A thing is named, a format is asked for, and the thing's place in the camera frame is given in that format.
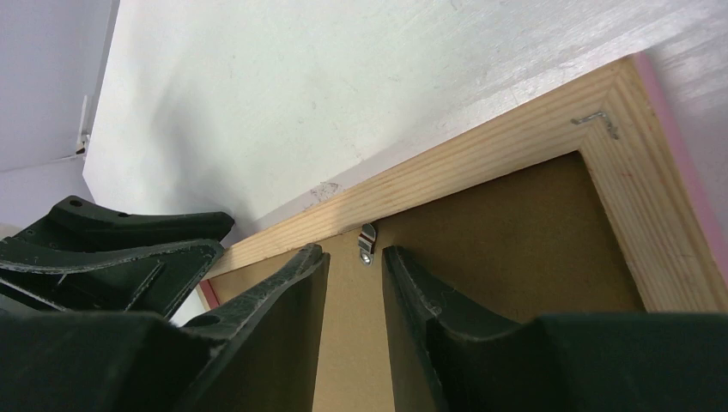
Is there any silver metal retaining clip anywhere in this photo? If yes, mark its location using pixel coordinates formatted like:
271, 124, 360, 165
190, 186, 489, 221
357, 223, 377, 266

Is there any pink wooden photo frame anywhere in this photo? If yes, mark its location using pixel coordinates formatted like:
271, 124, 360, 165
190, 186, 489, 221
209, 53, 727, 312

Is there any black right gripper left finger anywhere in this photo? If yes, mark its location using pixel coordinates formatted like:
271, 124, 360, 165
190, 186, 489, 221
1, 244, 331, 411

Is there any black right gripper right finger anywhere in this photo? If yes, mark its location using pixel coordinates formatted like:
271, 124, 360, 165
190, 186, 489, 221
381, 246, 727, 411

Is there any brown backing board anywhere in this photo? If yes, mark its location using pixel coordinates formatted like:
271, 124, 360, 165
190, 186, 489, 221
207, 149, 646, 412

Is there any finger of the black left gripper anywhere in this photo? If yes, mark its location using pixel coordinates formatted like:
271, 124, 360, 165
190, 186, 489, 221
1, 238, 223, 318
14, 196, 234, 251

